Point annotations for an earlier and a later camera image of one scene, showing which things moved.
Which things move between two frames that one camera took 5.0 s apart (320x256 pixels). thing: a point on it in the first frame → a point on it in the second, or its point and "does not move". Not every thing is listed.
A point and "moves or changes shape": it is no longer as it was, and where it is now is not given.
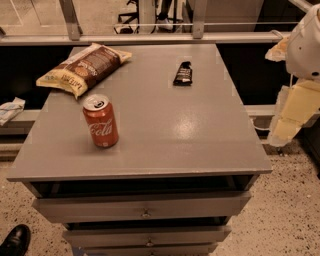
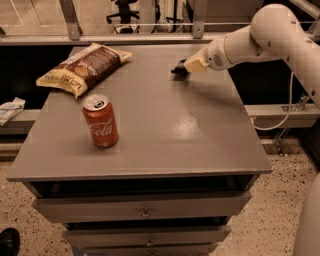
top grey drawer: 142,206 does not move
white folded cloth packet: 9,109 does not move
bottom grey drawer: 151,251 does not move
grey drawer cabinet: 155,158 does not move
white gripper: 305,50 → 215,56
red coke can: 101,120 does not move
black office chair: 129,30 → 124,13
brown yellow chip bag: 83,69 does not move
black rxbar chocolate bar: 183,76 moves or changes shape
